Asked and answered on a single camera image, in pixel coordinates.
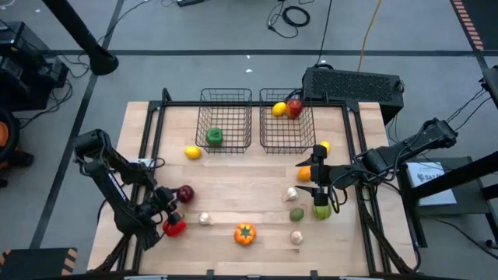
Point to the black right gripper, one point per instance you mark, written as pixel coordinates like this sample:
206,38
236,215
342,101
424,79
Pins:
330,175

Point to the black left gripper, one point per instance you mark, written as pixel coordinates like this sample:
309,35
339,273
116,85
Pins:
163,202

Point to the dark red plum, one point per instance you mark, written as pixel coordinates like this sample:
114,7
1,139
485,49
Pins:
186,194

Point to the orange fruit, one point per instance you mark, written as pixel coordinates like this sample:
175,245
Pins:
303,173

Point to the red bell pepper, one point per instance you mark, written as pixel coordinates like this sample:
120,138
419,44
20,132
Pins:
175,230

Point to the yellow lemon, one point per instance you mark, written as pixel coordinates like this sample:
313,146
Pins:
279,109
192,152
326,145

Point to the white garlic bulb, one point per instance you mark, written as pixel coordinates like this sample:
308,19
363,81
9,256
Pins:
297,237
291,193
205,219

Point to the light green vegetable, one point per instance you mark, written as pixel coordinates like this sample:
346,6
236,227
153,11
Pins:
322,212

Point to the green lime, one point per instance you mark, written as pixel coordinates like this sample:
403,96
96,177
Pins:
297,214

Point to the red apple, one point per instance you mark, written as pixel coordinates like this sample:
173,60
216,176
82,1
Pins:
294,108

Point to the orange-red tomato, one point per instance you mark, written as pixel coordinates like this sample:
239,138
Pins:
245,234

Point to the green bell pepper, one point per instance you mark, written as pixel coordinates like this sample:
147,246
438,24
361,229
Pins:
214,137

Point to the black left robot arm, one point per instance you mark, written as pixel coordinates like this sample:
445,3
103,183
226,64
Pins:
95,142

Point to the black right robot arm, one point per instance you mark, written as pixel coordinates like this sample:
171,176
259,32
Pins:
389,157

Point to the white paper box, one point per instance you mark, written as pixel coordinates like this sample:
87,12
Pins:
432,183

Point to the black stand beam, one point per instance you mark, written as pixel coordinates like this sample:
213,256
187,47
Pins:
467,175

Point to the black orange striped ramp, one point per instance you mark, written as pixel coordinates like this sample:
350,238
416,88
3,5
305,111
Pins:
35,264

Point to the orange and black vacuum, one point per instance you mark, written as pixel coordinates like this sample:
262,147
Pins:
8,144

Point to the black monitor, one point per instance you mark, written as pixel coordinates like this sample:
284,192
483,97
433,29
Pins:
491,85

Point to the black pole with base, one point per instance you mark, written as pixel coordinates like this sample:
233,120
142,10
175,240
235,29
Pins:
78,31

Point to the black equipment cabinet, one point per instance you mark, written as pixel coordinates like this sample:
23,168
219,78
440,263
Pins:
27,66

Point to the black power strip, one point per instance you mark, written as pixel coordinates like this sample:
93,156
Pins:
190,2

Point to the black orange striped mat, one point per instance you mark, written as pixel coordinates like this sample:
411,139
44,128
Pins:
482,19

